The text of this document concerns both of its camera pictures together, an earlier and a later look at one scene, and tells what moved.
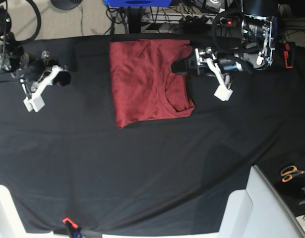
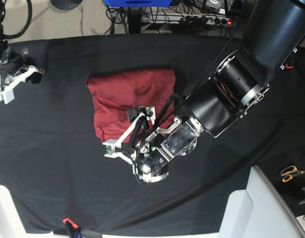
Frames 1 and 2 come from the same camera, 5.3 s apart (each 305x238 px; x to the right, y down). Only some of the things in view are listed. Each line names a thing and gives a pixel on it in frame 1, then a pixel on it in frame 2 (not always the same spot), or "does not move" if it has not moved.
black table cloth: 69,160 does not move
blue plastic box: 123,3 does not move
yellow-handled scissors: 289,171 does not move
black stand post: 135,14 does not move
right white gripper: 224,92 → 111,144
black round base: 65,4 does not move
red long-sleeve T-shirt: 144,87 → 113,93
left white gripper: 35,101 → 7,94
